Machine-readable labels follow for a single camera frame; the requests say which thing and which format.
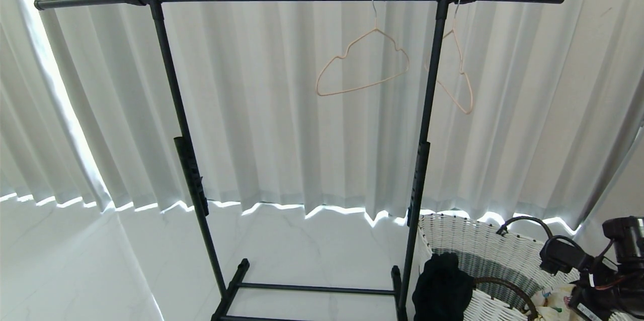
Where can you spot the pink clothes hanger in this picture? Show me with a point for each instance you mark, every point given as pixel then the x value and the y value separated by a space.
pixel 362 83
pixel 471 102

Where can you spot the black t-shirt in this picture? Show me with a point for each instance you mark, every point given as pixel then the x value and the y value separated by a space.
pixel 443 291

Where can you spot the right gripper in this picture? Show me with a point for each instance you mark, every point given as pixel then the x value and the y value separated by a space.
pixel 611 301

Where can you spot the cream printed garment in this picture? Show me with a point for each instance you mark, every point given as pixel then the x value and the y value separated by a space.
pixel 553 301

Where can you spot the white curtain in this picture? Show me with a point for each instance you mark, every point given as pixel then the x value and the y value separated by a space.
pixel 282 109

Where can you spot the white laundry basket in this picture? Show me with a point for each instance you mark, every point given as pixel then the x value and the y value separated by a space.
pixel 483 245

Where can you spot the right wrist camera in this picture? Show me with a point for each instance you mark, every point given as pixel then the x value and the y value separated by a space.
pixel 561 260

